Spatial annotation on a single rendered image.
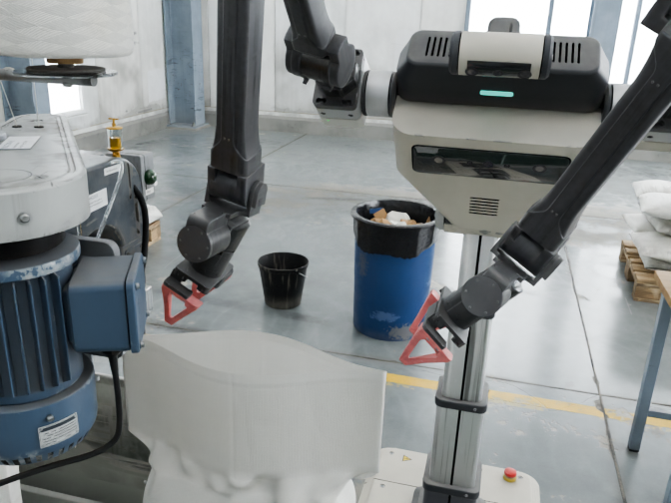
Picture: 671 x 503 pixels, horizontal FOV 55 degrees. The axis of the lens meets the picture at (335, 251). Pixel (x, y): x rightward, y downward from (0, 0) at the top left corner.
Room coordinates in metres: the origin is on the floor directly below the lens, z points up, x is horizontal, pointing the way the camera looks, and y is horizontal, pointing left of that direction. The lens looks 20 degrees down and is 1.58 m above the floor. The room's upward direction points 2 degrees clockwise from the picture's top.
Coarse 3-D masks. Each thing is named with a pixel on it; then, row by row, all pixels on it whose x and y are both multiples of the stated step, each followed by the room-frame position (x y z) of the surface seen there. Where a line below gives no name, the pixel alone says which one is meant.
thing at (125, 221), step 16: (96, 160) 1.09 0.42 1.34; (112, 160) 1.10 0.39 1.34; (96, 176) 1.04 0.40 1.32; (112, 176) 1.09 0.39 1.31; (128, 176) 1.13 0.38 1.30; (112, 192) 1.08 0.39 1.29; (128, 192) 1.13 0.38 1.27; (112, 208) 1.08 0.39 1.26; (128, 208) 1.13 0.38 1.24; (96, 224) 1.03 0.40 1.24; (112, 224) 1.08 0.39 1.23; (128, 224) 1.12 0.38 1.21; (112, 240) 1.10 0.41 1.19; (128, 240) 1.12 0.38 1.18
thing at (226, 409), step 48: (144, 336) 1.01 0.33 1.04; (192, 336) 1.02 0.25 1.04; (240, 336) 1.04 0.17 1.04; (144, 384) 0.99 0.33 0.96; (192, 384) 0.92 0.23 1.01; (240, 384) 0.89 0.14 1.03; (288, 384) 0.89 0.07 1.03; (336, 384) 0.91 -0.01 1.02; (384, 384) 0.91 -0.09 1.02; (144, 432) 1.00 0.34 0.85; (192, 432) 0.92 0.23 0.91; (240, 432) 0.89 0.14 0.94; (288, 432) 0.89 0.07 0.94; (336, 432) 0.91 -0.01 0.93; (192, 480) 0.92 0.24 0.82; (240, 480) 0.88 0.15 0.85; (288, 480) 0.89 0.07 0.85; (336, 480) 0.90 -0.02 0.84
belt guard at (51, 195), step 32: (0, 128) 0.93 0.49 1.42; (32, 128) 0.94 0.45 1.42; (64, 128) 0.95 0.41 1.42; (0, 160) 0.73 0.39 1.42; (32, 160) 0.73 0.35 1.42; (64, 160) 0.74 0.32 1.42; (0, 192) 0.59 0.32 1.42; (32, 192) 0.61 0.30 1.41; (64, 192) 0.64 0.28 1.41; (0, 224) 0.59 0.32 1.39; (32, 224) 0.61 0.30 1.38; (64, 224) 0.63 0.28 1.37
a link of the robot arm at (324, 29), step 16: (288, 0) 1.03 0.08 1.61; (304, 0) 1.02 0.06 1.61; (320, 0) 1.06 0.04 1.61; (288, 16) 1.07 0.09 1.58; (304, 16) 1.05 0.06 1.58; (320, 16) 1.08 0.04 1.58; (288, 32) 1.14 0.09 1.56; (304, 32) 1.08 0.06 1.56; (320, 32) 1.09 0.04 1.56; (288, 48) 1.15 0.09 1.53; (304, 48) 1.12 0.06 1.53; (320, 48) 1.10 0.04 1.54; (336, 48) 1.11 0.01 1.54; (352, 48) 1.17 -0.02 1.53; (288, 64) 1.16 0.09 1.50; (336, 64) 1.12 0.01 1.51; (352, 64) 1.19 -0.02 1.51; (336, 80) 1.13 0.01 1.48
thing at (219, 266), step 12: (228, 252) 0.95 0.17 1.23; (180, 264) 0.94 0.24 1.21; (192, 264) 0.96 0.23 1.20; (204, 264) 0.95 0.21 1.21; (216, 264) 0.95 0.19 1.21; (228, 264) 1.01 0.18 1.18; (180, 276) 0.93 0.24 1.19; (192, 276) 0.93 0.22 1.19; (204, 276) 0.95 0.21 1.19; (216, 276) 0.96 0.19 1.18; (204, 288) 0.92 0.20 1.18
